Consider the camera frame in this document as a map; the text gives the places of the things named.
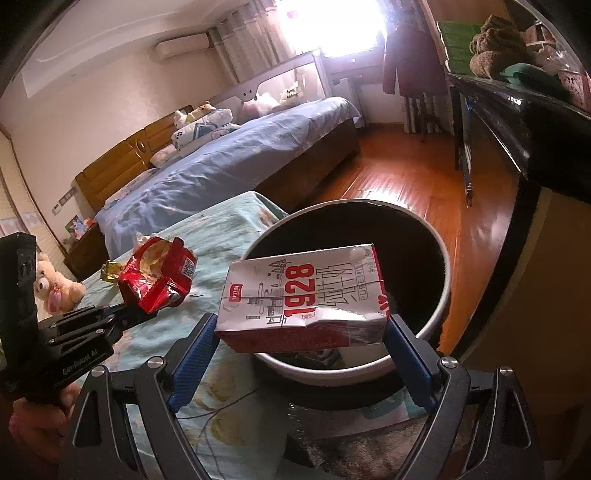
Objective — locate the white air conditioner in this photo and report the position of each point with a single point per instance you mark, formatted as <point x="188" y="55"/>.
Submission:
<point x="182" y="46"/>

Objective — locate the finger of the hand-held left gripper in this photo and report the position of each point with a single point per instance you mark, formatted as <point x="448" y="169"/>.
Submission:
<point x="83" y="317"/>
<point x="83" y="337"/>

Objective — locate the dark wooden coat stand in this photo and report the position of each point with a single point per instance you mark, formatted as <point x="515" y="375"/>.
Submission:
<point x="427" y="115"/>

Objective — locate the brown fluffy cloth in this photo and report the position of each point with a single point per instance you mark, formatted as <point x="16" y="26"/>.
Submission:
<point x="498" y="46"/>

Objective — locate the yellow green wrapper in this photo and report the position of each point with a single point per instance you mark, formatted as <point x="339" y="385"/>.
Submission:
<point x="111" y="271"/>

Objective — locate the beige curtain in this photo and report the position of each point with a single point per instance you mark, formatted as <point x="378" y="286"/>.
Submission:
<point x="254" y="41"/>

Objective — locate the dark wooden bed frame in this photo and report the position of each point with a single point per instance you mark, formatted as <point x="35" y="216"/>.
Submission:
<point x="318" y="161"/>

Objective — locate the dark red coat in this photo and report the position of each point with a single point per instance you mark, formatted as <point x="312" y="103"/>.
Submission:
<point x="411" y="60"/>

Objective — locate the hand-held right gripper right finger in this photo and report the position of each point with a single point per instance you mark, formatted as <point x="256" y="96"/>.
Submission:
<point x="411" y="364"/>

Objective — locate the brown padded headboard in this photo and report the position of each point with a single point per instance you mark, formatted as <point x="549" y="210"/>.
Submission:
<point x="120" y="166"/>

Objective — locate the red snack packet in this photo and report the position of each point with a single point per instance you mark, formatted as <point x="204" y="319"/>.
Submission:
<point x="157" y="277"/>

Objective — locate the small picture frame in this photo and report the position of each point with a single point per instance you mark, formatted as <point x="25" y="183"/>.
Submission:
<point x="77" y="226"/>

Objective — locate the beige teddy bear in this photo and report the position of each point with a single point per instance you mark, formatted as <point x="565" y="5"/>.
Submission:
<point x="57" y="286"/>

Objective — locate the bed with blue quilt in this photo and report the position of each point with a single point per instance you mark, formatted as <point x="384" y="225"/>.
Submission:
<point x="231" y="166"/>

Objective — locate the white printed pillow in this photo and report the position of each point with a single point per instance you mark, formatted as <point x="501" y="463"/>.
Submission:
<point x="203" y="127"/>

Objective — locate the red and white milk carton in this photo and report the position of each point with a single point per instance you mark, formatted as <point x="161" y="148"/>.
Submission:
<point x="300" y="300"/>

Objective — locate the white lace basket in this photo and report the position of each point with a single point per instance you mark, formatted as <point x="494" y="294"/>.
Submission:
<point x="577" y="87"/>

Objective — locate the dark green cloth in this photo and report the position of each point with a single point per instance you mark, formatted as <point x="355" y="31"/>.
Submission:
<point x="535" y="81"/>

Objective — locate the cream plush toy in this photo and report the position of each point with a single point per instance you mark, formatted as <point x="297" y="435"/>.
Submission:
<point x="196" y="113"/>

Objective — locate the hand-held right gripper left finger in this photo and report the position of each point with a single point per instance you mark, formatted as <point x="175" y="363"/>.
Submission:
<point x="194" y="360"/>

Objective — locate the dark wooden nightstand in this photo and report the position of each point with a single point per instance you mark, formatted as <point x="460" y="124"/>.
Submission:
<point x="85" y="251"/>

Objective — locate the white bin with black liner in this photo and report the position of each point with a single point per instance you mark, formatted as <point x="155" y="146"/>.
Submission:
<point x="406" y="240"/>

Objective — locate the person's left hand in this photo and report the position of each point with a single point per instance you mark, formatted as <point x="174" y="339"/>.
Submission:
<point x="37" y="429"/>

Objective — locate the grey bed guard rail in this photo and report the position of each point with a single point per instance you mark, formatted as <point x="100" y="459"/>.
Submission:
<point x="277" y="76"/>

